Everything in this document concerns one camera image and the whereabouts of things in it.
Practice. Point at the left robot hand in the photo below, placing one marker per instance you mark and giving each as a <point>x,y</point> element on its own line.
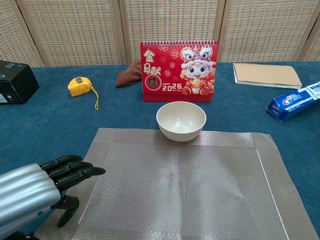
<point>25,192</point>

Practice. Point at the brown woven placemat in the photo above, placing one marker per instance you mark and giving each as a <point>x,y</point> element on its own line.
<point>187,187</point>

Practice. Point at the white small bowl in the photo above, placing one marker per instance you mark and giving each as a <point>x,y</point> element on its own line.
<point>180,122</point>

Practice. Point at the black cardboard box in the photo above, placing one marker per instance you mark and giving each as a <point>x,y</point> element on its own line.
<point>20,82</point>

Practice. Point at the yellow tape measure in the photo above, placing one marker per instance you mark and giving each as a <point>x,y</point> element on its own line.
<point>78,86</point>

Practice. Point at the brown crumpled cloth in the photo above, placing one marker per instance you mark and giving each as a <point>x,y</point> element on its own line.
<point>127,76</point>

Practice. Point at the red desk calendar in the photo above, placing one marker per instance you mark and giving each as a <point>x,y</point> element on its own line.
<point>175,70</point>

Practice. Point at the woven bamboo folding screen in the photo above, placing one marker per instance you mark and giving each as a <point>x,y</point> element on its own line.
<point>175,20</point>

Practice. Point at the kraft spiral notebook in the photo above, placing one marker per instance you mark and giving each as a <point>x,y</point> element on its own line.
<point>265,73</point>

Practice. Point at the blue toothpaste box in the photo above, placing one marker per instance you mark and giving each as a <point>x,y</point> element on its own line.
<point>287,102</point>

